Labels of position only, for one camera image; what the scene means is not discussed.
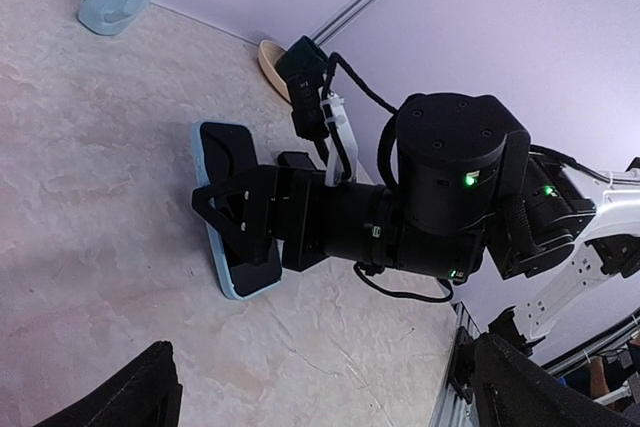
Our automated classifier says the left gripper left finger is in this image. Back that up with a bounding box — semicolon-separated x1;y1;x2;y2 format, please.
39;341;183;426

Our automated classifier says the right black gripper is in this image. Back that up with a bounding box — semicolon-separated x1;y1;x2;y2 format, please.
191;151;327;272

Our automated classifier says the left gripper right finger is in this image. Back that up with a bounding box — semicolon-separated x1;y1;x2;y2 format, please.
473;334;635;427

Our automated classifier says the black phone blue edge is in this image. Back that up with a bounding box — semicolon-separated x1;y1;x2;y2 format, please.
198;121;282;298

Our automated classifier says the light blue phone case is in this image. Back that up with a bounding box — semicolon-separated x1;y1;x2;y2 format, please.
191;120;282;301

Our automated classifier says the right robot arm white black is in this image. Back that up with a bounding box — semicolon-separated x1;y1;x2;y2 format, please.
192;93;639;353

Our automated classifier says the dark green cup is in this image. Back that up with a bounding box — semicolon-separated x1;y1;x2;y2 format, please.
275;36;328;81

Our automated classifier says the beige plate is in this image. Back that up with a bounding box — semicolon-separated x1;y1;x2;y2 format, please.
258;40;290;103

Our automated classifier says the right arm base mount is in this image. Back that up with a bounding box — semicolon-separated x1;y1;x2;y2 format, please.
447;326;476;405

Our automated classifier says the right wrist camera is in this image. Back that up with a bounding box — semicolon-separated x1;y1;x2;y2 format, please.
287;51;361;186

